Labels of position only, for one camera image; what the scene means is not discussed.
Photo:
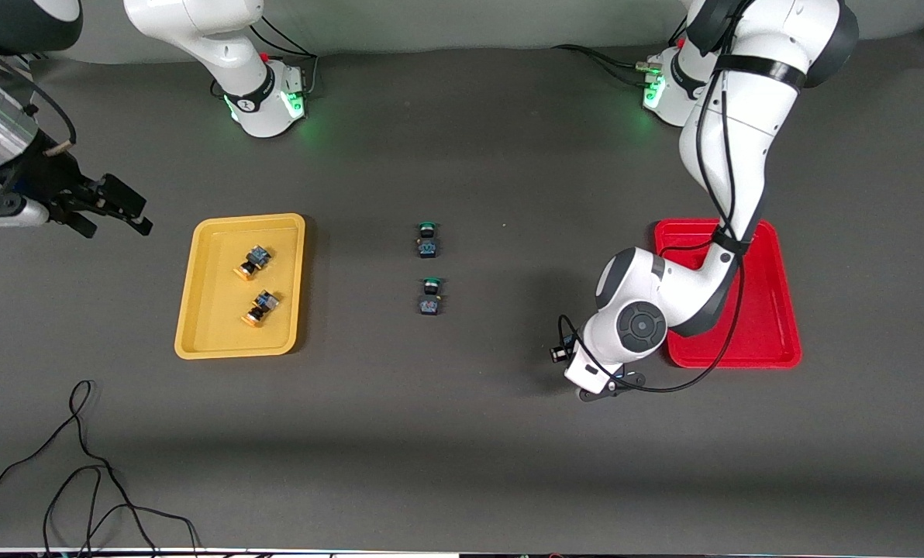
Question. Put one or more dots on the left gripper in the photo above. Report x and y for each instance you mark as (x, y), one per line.
(567, 340)

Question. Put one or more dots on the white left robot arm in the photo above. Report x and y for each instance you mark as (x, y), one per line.
(725, 139)

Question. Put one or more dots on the yellow plastic tray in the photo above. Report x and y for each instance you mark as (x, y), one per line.
(214, 325)

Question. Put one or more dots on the red plastic tray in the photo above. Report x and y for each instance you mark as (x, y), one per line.
(772, 310)

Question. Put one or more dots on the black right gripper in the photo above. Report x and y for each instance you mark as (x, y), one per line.
(53, 179)

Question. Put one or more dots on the dark grey table cover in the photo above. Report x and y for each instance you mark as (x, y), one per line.
(462, 465)

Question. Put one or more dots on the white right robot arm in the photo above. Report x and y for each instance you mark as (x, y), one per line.
(222, 46)

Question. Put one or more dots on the yellow push button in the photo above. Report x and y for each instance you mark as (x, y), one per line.
(251, 262)
(260, 308)

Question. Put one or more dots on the green push button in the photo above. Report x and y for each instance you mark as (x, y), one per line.
(430, 304)
(429, 246)

